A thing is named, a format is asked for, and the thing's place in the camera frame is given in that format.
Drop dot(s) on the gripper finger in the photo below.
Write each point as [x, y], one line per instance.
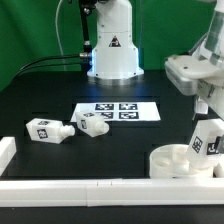
[219, 144]
[200, 108]

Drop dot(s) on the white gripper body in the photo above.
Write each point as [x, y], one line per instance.
[213, 95]

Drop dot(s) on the white round stool seat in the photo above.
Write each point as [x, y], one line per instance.
[170, 161]

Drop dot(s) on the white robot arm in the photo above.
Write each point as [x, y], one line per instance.
[115, 59]

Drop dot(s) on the white marker sheet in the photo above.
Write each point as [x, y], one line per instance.
[121, 111]

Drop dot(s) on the white front fence bar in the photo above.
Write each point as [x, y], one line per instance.
[111, 192]

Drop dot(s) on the white fence bar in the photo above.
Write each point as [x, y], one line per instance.
[111, 192]
[7, 151]

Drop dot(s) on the white left fence bar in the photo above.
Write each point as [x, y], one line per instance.
[7, 151]

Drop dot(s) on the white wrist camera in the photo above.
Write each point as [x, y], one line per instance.
[185, 72]

